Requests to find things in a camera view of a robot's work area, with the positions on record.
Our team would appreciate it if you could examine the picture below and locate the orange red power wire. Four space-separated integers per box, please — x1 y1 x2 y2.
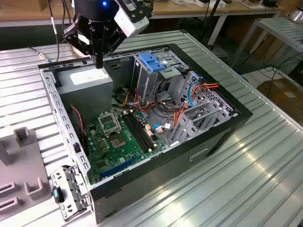
193 78 220 94

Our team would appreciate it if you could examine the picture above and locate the grey metal disk bay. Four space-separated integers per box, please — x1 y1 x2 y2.
168 70 239 148

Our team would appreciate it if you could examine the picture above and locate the yellow black wire bundle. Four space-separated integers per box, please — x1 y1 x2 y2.
117 91 131 107

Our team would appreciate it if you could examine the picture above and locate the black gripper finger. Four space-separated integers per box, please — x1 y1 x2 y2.
62 23 100 69
99 26 126 69

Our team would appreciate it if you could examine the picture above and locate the black cable metal connector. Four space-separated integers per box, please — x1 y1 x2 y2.
27 46 52 63

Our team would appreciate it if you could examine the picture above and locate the blue data wire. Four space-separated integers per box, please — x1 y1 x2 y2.
187 77 203 108

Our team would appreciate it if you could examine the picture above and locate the large brown cardboard box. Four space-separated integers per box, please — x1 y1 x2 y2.
257 79 303 116

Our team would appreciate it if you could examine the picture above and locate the grey power supply unit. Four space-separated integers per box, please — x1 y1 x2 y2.
55 64 114 122

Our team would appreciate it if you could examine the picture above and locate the metal slot retainer bracket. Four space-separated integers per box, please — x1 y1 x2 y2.
50 165 93 222

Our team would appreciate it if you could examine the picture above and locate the black RAM slot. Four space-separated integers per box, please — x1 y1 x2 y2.
131 113 157 148
122 114 149 154
128 113 154 150
125 113 152 152

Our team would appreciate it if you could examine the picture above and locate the black latch blue stripe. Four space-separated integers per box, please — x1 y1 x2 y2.
52 185 65 204

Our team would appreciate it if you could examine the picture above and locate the blue expansion slot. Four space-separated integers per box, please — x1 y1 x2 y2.
99 155 138 179

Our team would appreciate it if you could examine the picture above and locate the black open PC case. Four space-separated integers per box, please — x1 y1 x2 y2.
37 43 253 224

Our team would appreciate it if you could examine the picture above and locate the orange red wire bundle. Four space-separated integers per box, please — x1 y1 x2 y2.
134 87 189 127

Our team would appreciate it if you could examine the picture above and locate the square chipset heat sink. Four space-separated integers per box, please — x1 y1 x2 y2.
109 134 127 150

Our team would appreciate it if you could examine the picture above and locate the CPU socket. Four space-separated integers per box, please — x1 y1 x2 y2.
97 111 122 137

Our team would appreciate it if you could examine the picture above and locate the grey optical drive cage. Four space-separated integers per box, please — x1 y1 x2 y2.
131 49 190 106

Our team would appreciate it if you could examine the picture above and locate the grey parts rack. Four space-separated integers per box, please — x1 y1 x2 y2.
0 127 52 215

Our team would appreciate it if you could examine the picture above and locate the blue plastic drive latch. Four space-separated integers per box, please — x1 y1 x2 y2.
139 52 166 73

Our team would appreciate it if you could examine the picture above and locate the short blue wire white plug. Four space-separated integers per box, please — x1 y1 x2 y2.
151 122 175 134

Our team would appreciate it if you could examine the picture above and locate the metal slat side table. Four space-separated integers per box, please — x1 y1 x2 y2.
231 17 303 69

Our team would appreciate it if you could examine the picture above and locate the green motherboard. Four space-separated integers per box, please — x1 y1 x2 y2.
84 110 167 185

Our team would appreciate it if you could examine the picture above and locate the wooden desk white frame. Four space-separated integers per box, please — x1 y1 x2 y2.
0 0 286 45

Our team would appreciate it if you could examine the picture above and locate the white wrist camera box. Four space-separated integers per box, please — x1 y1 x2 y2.
113 0 150 38

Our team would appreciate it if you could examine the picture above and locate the black cable white label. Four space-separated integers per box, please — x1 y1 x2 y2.
48 0 61 63

